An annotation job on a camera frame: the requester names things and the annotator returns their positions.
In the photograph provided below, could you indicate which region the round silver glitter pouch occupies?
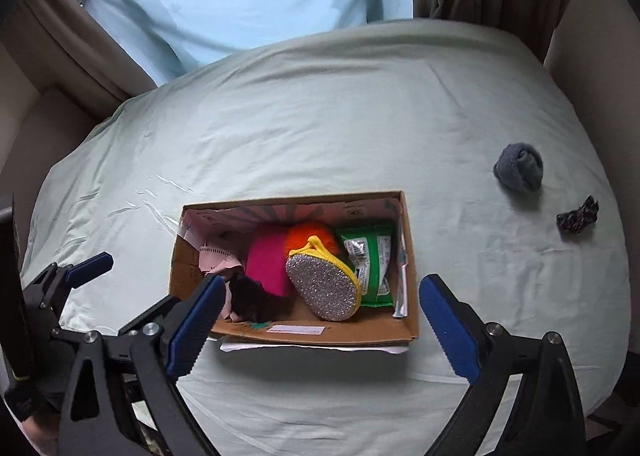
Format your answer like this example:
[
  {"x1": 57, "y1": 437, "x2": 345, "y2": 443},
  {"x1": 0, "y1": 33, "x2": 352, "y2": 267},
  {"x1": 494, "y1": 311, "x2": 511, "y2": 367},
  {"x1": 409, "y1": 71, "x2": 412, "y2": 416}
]
[{"x1": 285, "y1": 235, "x2": 362, "y2": 322}]

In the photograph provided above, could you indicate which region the light blue hanging cloth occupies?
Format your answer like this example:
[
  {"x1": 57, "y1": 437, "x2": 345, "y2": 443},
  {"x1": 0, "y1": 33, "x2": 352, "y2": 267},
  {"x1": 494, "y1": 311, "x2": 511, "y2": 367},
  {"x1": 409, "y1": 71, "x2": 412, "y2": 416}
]
[{"x1": 81, "y1": 0, "x2": 417, "y2": 87}]

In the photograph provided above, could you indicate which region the grey rolled sock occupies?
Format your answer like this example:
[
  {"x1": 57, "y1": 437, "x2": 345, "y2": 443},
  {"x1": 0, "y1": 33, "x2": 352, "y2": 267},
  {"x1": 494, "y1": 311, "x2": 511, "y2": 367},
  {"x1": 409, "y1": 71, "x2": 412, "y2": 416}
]
[{"x1": 493, "y1": 142, "x2": 545, "y2": 193}]

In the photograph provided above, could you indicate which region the cardboard box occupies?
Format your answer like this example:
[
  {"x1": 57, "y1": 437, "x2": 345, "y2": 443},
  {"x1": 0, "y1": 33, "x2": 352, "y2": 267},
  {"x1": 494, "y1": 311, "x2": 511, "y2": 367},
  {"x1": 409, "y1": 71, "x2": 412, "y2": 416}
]
[{"x1": 169, "y1": 190, "x2": 421, "y2": 353}]

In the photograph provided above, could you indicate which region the orange fluffy pompom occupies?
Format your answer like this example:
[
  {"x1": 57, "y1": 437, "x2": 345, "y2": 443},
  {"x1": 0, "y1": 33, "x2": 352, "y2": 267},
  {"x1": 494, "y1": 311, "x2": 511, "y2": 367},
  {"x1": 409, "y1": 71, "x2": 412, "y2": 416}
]
[{"x1": 284, "y1": 221, "x2": 342, "y2": 259}]

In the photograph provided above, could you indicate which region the pink sock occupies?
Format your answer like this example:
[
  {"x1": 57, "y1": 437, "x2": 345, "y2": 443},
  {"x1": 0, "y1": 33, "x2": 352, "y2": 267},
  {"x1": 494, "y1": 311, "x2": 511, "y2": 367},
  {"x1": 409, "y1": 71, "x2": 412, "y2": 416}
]
[{"x1": 199, "y1": 236, "x2": 247, "y2": 289}]

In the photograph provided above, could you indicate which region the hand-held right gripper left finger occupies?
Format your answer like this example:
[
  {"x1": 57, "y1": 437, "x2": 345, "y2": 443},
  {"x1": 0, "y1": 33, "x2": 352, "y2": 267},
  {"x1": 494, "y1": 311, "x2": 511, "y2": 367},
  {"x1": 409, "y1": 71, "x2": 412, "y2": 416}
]
[{"x1": 59, "y1": 276, "x2": 227, "y2": 456}]

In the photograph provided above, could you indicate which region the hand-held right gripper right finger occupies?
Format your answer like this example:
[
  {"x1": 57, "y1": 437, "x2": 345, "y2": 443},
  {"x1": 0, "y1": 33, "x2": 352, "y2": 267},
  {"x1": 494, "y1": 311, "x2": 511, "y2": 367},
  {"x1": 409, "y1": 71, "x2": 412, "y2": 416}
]
[{"x1": 418, "y1": 274, "x2": 587, "y2": 456}]

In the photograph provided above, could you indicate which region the green wet wipes packet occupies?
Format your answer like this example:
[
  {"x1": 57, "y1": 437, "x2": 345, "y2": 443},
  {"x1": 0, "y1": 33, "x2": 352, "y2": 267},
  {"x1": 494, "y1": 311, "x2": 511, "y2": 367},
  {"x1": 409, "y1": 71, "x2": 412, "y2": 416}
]
[{"x1": 335, "y1": 220, "x2": 399, "y2": 309}]

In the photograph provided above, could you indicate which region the dark patterned scrunchie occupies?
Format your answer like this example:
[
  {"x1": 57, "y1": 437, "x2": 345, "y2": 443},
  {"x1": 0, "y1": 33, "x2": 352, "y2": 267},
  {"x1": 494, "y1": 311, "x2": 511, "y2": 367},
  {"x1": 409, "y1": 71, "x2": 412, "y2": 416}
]
[{"x1": 555, "y1": 194, "x2": 600, "y2": 236}]

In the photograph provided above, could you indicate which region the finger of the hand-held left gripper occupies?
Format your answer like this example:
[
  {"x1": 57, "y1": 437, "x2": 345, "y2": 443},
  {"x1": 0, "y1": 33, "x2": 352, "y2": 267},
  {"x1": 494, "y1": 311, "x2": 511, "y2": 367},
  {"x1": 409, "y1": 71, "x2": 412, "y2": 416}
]
[{"x1": 22, "y1": 252, "x2": 115, "y2": 331}]

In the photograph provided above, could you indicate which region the black soft cloth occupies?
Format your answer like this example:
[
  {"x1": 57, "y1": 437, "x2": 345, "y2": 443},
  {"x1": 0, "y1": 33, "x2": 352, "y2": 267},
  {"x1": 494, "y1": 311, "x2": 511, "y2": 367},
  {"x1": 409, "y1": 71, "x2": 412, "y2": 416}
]
[{"x1": 226, "y1": 272, "x2": 293, "y2": 325}]

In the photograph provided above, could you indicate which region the magenta zip pouch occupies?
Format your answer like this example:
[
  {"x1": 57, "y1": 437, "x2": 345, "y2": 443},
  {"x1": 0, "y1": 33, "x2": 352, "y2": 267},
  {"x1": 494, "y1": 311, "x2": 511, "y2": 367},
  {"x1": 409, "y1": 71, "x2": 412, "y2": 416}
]
[{"x1": 246, "y1": 225, "x2": 295, "y2": 297}]

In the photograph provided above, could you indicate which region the beige padded headboard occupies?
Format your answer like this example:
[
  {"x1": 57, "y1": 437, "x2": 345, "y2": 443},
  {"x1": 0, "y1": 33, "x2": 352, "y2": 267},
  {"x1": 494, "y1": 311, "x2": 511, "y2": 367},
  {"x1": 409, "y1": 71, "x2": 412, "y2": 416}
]
[{"x1": 0, "y1": 86, "x2": 103, "y2": 181}]

